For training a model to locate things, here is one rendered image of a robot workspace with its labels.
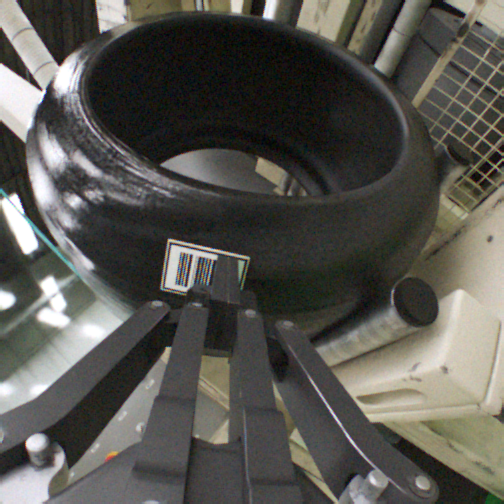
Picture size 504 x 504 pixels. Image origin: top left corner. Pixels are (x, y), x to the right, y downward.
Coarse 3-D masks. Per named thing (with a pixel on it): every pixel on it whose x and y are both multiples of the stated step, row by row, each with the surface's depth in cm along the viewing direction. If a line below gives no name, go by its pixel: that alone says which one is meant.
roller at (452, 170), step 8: (448, 144) 37; (456, 144) 37; (440, 152) 39; (448, 152) 37; (456, 152) 36; (464, 152) 37; (440, 160) 39; (448, 160) 37; (456, 160) 37; (464, 160) 36; (472, 160) 37; (440, 168) 39; (448, 168) 38; (456, 168) 37; (464, 168) 37; (440, 176) 40; (448, 176) 39; (456, 176) 38; (440, 184) 40; (448, 184) 40; (440, 192) 42
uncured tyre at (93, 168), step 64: (64, 64) 30; (128, 64) 45; (192, 64) 54; (256, 64) 56; (320, 64) 52; (64, 128) 24; (128, 128) 56; (192, 128) 65; (256, 128) 68; (320, 128) 62; (384, 128) 49; (64, 192) 23; (128, 192) 22; (192, 192) 23; (320, 192) 63; (384, 192) 27; (128, 256) 22; (256, 256) 22; (320, 256) 23; (384, 256) 26; (320, 320) 27
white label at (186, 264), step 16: (176, 256) 21; (192, 256) 22; (208, 256) 21; (240, 256) 22; (176, 272) 22; (192, 272) 22; (208, 272) 22; (240, 272) 22; (176, 288) 22; (240, 288) 22
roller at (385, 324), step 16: (400, 288) 24; (416, 288) 23; (368, 304) 28; (384, 304) 25; (400, 304) 23; (416, 304) 23; (432, 304) 23; (352, 320) 30; (368, 320) 27; (384, 320) 25; (400, 320) 23; (416, 320) 22; (432, 320) 23; (320, 336) 38; (336, 336) 33; (352, 336) 30; (368, 336) 27; (384, 336) 26; (400, 336) 25; (320, 352) 37; (336, 352) 34; (352, 352) 31
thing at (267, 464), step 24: (240, 312) 15; (240, 336) 13; (264, 336) 13; (240, 360) 11; (264, 360) 11; (240, 384) 10; (264, 384) 10; (240, 408) 9; (264, 408) 9; (240, 432) 8; (264, 432) 7; (264, 456) 7; (288, 456) 7; (264, 480) 6; (288, 480) 6
